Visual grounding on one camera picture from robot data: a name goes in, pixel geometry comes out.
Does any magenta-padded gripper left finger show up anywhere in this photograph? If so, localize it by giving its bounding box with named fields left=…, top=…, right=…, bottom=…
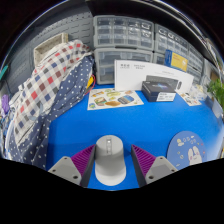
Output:
left=48, top=143, right=98, bottom=188

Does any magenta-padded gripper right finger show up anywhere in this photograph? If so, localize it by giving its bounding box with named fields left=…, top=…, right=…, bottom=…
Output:
left=130, top=143, right=179, bottom=188

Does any white computer mouse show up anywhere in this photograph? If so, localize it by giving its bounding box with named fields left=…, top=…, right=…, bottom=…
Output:
left=94, top=134, right=127, bottom=187

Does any round light blue mouse pad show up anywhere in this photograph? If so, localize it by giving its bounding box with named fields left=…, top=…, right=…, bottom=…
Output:
left=166, top=130, right=208, bottom=171

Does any navy white-dotted cloth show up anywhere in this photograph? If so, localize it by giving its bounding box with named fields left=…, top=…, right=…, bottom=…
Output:
left=6, top=54, right=96, bottom=171

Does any colourful sticker sheet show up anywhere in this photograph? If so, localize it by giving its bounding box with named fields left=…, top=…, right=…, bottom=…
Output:
left=178, top=91, right=203, bottom=107
left=87, top=88, right=145, bottom=111

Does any small dark box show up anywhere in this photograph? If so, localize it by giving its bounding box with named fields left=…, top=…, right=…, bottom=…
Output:
left=141, top=80, right=178, bottom=103

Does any clear plastic bag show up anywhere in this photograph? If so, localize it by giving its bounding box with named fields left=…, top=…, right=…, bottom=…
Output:
left=193, top=83, right=209, bottom=101

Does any red blue checked cloth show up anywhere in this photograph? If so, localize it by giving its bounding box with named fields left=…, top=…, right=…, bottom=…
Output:
left=9, top=39, right=93, bottom=144

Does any purple soft item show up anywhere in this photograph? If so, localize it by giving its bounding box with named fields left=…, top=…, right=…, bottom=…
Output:
left=0, top=94, right=11, bottom=116

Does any green potted plant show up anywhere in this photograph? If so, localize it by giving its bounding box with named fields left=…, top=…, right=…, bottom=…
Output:
left=207, top=78, right=224, bottom=111

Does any white keyboard box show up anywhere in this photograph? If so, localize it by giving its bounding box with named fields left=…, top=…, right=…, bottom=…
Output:
left=114, top=59, right=195, bottom=95

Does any yellow card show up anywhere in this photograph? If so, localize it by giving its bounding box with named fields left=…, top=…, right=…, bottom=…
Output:
left=164, top=49, right=189, bottom=73

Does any white woven basket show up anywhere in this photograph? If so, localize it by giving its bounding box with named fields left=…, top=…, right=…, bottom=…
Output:
left=33, top=32, right=69, bottom=66

